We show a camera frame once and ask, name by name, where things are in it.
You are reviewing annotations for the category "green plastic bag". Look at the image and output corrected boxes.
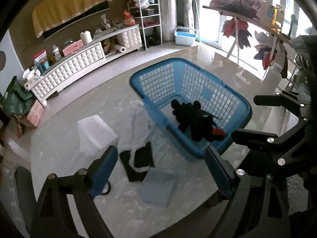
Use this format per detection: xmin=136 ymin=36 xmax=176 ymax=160
xmin=1 ymin=76 xmax=35 ymax=116

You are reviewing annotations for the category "drying rack with clothes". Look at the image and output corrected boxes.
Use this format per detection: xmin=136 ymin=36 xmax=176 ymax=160
xmin=203 ymin=1 xmax=299 ymax=80

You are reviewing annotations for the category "black ring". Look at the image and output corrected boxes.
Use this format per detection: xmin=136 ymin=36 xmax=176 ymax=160
xmin=100 ymin=181 xmax=112 ymax=196

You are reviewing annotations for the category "dark chair with lace cover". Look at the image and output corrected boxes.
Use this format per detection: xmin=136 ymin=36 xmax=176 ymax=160
xmin=1 ymin=158 xmax=36 ymax=237

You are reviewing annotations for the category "blue plastic laundry basket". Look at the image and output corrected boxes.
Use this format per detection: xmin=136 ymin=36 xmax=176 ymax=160
xmin=130 ymin=58 xmax=253 ymax=160

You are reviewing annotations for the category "pink cardboard box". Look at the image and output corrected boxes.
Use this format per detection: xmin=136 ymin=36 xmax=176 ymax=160
xmin=26 ymin=100 xmax=45 ymax=128

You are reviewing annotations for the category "orange bag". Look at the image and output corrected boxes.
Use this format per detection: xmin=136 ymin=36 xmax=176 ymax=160
xmin=123 ymin=10 xmax=135 ymax=27

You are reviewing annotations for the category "white quilted towel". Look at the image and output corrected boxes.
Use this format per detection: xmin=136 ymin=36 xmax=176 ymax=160
xmin=77 ymin=114 xmax=118 ymax=157

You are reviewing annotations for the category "blue white storage bin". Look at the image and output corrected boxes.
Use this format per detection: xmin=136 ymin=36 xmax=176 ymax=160
xmin=174 ymin=26 xmax=198 ymax=46

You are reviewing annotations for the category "red white box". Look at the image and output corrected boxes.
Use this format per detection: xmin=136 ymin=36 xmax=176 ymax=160
xmin=33 ymin=50 xmax=47 ymax=63

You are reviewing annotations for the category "black cloth with white strap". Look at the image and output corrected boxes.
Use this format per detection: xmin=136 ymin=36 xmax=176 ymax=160
xmin=119 ymin=142 xmax=155 ymax=182

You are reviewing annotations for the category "white metal shelf rack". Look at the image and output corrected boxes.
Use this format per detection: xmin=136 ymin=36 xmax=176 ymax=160
xmin=127 ymin=0 xmax=163 ymax=51

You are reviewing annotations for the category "white tufted tv cabinet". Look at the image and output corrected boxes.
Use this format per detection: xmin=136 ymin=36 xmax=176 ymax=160
xmin=24 ymin=24 xmax=142 ymax=106

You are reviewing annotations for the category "light blue cloth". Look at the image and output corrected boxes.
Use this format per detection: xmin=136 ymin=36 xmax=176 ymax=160
xmin=137 ymin=168 xmax=177 ymax=207

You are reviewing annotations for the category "white fluffy cloth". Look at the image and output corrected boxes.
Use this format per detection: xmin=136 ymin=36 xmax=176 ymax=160
xmin=118 ymin=101 xmax=154 ymax=153

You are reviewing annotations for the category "wall mounted television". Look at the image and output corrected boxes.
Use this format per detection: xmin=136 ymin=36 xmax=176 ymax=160
xmin=42 ymin=1 xmax=110 ymax=40

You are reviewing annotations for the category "patterned curtain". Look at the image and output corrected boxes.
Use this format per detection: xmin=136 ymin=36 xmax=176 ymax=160
xmin=159 ymin=0 xmax=195 ymax=41

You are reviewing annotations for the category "black plush toy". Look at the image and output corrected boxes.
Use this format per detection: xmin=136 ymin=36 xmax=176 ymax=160
xmin=171 ymin=99 xmax=227 ymax=142

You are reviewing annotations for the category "white plastic jug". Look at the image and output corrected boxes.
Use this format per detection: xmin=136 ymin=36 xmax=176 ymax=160
xmin=80 ymin=31 xmax=92 ymax=45

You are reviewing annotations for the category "white paper roll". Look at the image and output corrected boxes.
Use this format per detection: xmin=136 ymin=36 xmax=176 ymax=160
xmin=115 ymin=45 xmax=126 ymax=53

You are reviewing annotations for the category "pink drawer box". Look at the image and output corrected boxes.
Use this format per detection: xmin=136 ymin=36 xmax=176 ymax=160
xmin=62 ymin=39 xmax=84 ymax=56

